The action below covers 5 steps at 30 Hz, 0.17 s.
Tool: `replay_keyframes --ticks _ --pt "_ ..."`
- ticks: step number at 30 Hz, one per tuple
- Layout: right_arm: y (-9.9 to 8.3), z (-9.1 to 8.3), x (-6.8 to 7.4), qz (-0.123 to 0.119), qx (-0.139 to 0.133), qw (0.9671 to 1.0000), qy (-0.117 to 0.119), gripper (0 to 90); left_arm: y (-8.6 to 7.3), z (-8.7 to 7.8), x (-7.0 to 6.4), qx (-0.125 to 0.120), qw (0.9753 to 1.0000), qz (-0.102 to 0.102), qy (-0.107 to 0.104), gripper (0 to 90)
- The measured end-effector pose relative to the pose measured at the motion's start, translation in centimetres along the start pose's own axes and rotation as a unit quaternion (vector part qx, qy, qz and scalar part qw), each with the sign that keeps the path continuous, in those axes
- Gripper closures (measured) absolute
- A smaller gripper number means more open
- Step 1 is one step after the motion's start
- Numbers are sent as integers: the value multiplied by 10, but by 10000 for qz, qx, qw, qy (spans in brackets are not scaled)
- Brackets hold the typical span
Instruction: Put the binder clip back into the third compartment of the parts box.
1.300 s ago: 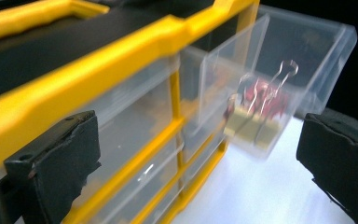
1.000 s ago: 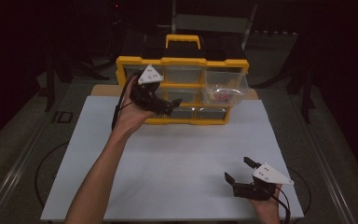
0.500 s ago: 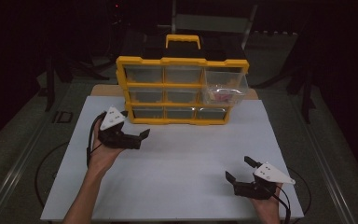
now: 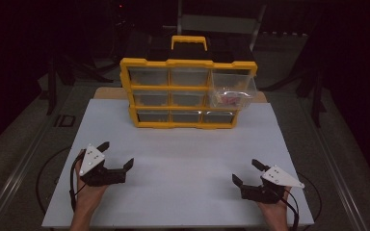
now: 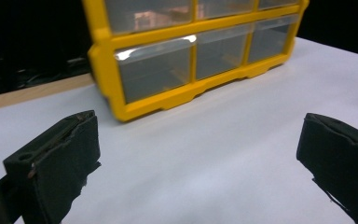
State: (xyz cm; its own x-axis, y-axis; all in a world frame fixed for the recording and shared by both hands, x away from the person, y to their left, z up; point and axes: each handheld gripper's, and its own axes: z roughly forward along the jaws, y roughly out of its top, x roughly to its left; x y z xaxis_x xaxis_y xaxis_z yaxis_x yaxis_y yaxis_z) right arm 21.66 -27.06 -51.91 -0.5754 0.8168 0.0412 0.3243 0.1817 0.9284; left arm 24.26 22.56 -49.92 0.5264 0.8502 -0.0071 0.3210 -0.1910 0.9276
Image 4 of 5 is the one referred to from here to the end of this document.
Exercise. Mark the person's left hand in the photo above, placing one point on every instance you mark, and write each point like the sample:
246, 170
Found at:
90, 199

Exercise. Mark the person's right hand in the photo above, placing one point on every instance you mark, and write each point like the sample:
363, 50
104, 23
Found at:
277, 211

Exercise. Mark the grey metal folding chair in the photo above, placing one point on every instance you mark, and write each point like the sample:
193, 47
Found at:
218, 23

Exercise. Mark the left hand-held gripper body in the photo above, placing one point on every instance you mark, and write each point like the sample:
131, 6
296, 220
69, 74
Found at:
91, 160

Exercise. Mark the set of closed clear drawers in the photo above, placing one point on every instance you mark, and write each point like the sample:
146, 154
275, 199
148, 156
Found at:
149, 77

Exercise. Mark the yellow black drawer organizer cabinet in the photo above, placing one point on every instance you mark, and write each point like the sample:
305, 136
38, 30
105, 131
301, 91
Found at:
189, 63

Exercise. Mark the black metal stand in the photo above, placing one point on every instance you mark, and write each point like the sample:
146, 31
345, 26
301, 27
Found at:
317, 102
52, 93

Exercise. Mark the red binder clip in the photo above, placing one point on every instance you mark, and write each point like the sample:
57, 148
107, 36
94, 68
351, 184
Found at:
226, 100
235, 101

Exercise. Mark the clear plastic pulled-out drawer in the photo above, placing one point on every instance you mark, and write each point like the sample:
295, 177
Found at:
234, 84

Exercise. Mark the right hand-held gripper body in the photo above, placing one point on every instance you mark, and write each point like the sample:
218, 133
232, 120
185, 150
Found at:
279, 178

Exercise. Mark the metal floor rail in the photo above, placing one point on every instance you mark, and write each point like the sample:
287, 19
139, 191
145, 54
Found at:
338, 179
21, 174

